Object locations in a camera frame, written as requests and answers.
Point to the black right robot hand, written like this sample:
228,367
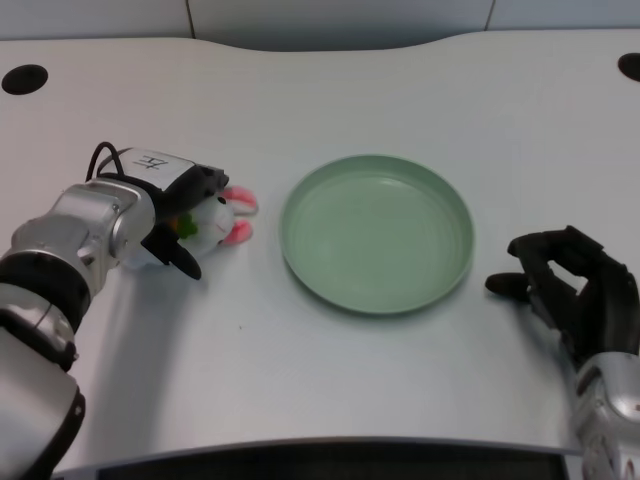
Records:
582,295

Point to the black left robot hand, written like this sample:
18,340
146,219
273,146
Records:
172,195

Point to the white rabbit plush doll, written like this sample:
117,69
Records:
215,222

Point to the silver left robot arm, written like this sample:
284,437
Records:
55,280

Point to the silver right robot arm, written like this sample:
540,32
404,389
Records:
607,417

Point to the green round plate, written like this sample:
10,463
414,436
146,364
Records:
377,235

